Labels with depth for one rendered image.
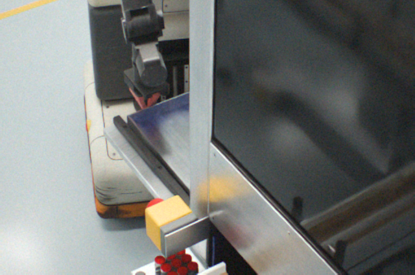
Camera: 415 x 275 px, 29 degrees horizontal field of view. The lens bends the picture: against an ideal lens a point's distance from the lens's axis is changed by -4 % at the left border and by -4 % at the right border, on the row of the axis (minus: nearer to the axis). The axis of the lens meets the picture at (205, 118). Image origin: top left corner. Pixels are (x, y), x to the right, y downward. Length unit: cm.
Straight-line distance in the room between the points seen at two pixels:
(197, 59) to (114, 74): 152
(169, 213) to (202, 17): 41
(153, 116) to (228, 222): 54
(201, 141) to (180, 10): 103
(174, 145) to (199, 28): 62
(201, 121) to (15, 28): 258
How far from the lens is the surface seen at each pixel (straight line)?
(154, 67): 168
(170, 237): 145
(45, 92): 342
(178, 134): 184
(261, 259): 136
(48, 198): 296
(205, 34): 123
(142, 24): 170
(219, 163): 134
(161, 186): 173
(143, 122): 187
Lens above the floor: 211
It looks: 41 degrees down
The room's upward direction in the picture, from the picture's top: 1 degrees clockwise
